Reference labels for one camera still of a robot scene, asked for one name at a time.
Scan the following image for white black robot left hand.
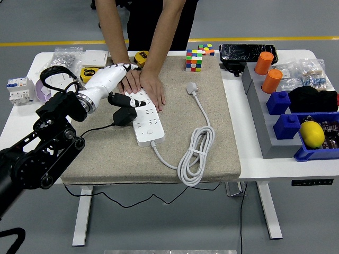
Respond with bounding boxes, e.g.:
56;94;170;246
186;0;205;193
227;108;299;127
84;62;148;108

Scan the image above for person's left hand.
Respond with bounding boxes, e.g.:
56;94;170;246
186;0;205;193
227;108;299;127
139;69;167;113

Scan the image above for person's right hand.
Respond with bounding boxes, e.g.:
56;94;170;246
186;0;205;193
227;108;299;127
118;69;143;94

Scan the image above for black power adapter plug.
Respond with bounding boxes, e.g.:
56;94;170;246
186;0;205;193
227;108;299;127
112;106;138;127

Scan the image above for white power strip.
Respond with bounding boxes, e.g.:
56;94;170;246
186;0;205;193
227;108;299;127
124;89;166;148

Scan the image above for yellow tape measure black label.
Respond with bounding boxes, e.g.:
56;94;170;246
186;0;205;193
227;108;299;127
79;67;100;84

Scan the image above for grey-brown fabric mat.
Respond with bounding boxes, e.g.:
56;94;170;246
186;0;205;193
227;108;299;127
60;55;242;186

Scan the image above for clear bag of screws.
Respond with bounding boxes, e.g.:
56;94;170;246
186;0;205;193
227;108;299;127
34;46;84;75

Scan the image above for large colourful puzzle cube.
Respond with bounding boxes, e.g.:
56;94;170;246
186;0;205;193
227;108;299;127
185;49;203;72

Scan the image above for person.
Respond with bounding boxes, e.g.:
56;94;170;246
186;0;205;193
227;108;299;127
126;0;199;52

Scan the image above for small colourful puzzle cube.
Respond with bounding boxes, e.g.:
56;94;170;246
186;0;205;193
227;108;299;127
198;43;216;57

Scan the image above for purple bowl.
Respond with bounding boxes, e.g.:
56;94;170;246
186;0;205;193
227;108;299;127
35;78;53;103

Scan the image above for black plastic holder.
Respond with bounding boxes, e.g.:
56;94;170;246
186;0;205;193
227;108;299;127
221;60;247;77

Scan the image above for white circuit breaker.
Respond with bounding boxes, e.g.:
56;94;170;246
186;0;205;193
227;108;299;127
6;76;36;106

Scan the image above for black wrapped plastic tray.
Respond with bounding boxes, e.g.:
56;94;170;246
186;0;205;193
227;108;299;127
219;43;279;64

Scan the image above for orange cylinder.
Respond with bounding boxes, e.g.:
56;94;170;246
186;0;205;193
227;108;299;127
254;51;275;76
261;69;283;94

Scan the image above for grey stepped block base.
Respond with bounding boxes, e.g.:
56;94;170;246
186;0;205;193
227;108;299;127
240;62;304;159

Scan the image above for blue square block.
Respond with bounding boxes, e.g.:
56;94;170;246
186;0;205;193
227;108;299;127
266;90;292;116
272;113;301;141

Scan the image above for grey metal box under table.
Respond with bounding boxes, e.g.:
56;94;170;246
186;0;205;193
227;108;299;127
225;182;247;197

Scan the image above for clear bag of small parts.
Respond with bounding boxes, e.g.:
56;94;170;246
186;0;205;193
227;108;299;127
274;62;304;92

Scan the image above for white table leg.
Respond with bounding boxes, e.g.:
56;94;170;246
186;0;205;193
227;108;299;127
72;185;93;247
256;182;283;240

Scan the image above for black cloth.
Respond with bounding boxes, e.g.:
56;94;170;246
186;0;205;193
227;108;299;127
287;86;339;113

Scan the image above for clear bag of resistors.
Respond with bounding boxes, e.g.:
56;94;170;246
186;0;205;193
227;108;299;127
299;58;335;92

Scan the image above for yellow lemon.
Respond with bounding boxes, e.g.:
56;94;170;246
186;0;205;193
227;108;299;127
299;121;326;149

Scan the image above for blue plastic bin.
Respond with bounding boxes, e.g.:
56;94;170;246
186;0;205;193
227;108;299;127
290;111;339;162

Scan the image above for dark brown packaged parts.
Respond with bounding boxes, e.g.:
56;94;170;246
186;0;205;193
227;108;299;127
319;120;339;150

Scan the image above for black table control panel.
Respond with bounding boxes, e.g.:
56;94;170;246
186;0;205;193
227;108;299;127
291;178;334;187

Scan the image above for flat white wall switch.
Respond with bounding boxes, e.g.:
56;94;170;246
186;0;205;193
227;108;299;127
81;49;109;68

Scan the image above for white power strip cable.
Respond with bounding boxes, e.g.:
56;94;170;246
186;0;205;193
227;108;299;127
150;81;216;187

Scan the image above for white wall socket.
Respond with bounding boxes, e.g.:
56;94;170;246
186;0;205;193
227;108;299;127
52;81;77;94

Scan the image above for white wall switch with box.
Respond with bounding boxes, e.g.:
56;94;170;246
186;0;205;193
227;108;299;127
42;70;72;88

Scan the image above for thin black adapter cord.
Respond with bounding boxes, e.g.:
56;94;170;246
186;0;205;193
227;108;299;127
63;122;221;209

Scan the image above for black hanging power cable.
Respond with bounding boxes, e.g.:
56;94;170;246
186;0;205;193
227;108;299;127
239;182;248;254

